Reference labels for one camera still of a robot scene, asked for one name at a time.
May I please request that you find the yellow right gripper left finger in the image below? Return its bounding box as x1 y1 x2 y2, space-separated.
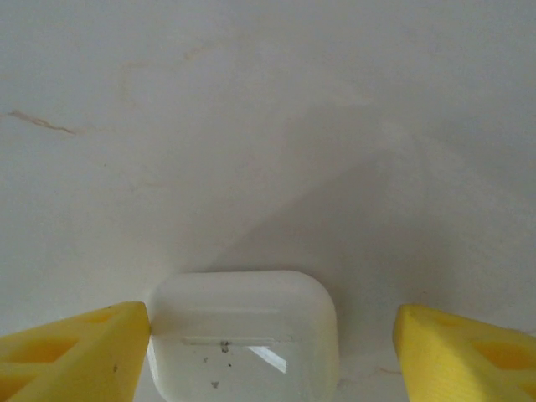
0 300 152 402

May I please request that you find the white earbud charging case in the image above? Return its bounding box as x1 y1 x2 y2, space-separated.
146 270 339 402

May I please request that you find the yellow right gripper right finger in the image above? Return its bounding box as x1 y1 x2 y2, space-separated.
393 303 536 402

